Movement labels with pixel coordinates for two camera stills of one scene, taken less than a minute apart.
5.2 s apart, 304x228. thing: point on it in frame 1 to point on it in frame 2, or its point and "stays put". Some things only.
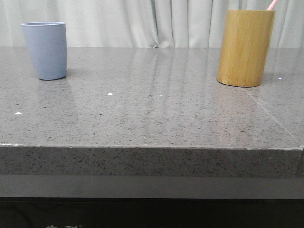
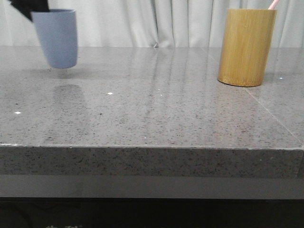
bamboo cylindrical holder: [246, 41] stays put
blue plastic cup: [47, 42] to [57, 30]
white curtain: [145, 23] stays put
